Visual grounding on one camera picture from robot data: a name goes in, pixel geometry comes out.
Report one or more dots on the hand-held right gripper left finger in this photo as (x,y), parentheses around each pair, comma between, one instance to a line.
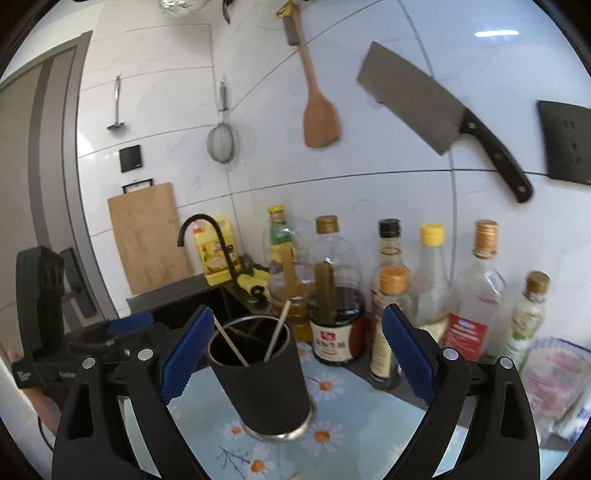
(181,360)

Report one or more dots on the person's left hand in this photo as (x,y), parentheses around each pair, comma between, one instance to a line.
(44,408)

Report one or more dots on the patterned plastic bag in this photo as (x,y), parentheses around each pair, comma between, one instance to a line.
(556,383)

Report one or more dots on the green label yellow cap bottle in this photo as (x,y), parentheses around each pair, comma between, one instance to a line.
(278,233)

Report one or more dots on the wooden cutting board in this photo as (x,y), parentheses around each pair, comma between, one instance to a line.
(145,240)

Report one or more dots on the black wall switch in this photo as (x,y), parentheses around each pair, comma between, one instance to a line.
(130,158)

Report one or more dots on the shiny metal utensil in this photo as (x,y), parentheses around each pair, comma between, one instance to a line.
(182,6)

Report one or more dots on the clear oil jug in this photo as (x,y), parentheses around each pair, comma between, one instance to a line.
(295,316)

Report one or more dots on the metal hanging utensil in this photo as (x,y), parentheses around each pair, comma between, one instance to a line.
(117,108)

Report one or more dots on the red label gold cap bottle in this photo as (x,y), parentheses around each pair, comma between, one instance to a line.
(475,300)

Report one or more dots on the green label gold cap bottle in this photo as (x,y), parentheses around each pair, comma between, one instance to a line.
(526,323)

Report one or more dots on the wooden chopstick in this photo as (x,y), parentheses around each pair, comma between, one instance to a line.
(231,341)
(278,327)

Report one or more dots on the wooden spatula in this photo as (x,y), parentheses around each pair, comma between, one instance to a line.
(319,120)

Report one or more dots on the floral table mat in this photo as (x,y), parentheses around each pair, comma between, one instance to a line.
(344,392)

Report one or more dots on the black faucet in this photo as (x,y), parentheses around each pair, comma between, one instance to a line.
(217,235)

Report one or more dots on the black cap glass bottle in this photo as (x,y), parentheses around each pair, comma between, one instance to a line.
(390,249)

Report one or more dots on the yellow dish soap bottle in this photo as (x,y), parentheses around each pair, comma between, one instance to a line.
(213,258)

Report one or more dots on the yellow cap clear bottle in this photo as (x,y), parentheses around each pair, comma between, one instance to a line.
(431,286)

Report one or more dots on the metal mesh strainer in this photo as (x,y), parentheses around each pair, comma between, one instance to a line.
(223,145)

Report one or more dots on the grey door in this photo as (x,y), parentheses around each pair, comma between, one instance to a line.
(41,184)

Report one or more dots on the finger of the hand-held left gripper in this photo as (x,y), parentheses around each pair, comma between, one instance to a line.
(131,323)

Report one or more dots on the black sink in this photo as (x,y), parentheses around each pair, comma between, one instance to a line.
(184,305)

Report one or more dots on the small gold cap bottle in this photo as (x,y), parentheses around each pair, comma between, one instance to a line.
(384,357)

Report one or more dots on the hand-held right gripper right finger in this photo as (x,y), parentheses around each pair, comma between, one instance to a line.
(410,355)

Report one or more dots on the black utensil holder cup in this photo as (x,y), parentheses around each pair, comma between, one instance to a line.
(268,383)

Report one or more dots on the clear bottle gold cap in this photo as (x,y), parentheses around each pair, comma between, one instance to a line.
(334,323)

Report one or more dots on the black wall socket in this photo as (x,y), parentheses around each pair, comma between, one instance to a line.
(565,143)

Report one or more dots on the yellow wall hook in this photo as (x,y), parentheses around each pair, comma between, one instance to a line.
(286,8)

